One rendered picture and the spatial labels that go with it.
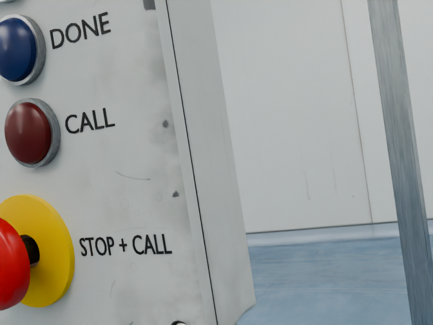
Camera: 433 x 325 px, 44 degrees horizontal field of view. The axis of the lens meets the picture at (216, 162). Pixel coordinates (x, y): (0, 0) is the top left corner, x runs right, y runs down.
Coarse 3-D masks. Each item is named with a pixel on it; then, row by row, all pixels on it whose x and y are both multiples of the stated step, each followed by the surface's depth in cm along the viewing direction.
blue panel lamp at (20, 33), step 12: (0, 24) 23; (12, 24) 22; (24, 24) 22; (0, 36) 23; (12, 36) 22; (24, 36) 22; (0, 48) 23; (12, 48) 22; (24, 48) 22; (0, 60) 23; (12, 60) 22; (24, 60) 22; (0, 72) 23; (12, 72) 23; (24, 72) 22
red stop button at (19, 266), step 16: (0, 224) 22; (0, 240) 21; (16, 240) 22; (32, 240) 24; (0, 256) 21; (16, 256) 21; (32, 256) 24; (0, 272) 21; (16, 272) 21; (0, 288) 21; (16, 288) 21; (0, 304) 22
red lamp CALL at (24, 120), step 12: (12, 108) 23; (24, 108) 22; (36, 108) 22; (12, 120) 23; (24, 120) 22; (36, 120) 22; (12, 132) 23; (24, 132) 23; (36, 132) 22; (48, 132) 22; (12, 144) 23; (24, 144) 23; (36, 144) 22; (48, 144) 22; (24, 156) 23; (36, 156) 23
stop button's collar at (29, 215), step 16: (0, 208) 25; (16, 208) 24; (32, 208) 24; (48, 208) 23; (16, 224) 24; (32, 224) 24; (48, 224) 23; (64, 224) 23; (48, 240) 23; (64, 240) 23; (80, 240) 23; (96, 240) 22; (112, 240) 22; (48, 256) 23; (64, 256) 23; (32, 272) 24; (48, 272) 24; (64, 272) 23; (32, 288) 24; (48, 288) 24; (64, 288) 23; (32, 304) 24; (48, 304) 24
